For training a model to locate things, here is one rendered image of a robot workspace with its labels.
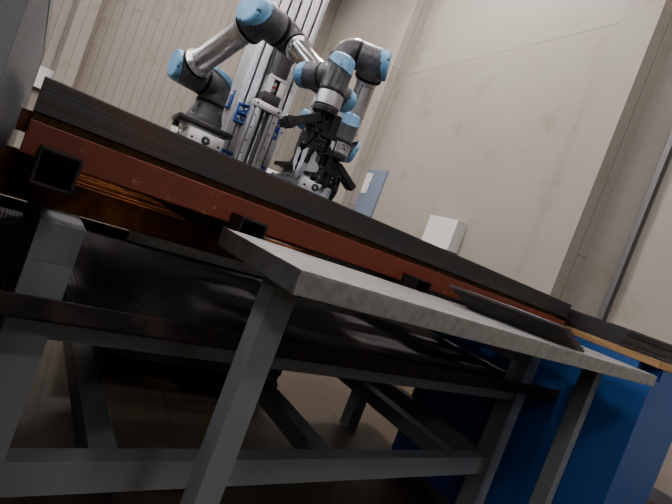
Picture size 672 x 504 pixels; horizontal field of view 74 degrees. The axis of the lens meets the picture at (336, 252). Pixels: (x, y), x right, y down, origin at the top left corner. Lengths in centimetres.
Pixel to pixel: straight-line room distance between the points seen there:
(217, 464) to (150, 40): 907
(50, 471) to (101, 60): 875
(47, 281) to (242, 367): 32
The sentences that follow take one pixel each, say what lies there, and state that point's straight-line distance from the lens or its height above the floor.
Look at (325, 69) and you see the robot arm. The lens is 132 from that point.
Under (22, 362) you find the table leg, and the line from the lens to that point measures 83.
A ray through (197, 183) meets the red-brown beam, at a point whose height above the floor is 80.
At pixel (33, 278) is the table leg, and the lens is 78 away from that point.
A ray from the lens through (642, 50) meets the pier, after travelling 417.
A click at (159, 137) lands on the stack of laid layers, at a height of 85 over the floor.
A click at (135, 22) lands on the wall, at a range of 957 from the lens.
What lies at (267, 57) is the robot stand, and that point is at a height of 146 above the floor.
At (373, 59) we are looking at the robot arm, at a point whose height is 151.
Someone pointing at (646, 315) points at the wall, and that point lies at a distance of 359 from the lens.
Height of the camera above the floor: 80
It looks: 2 degrees down
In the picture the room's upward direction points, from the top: 21 degrees clockwise
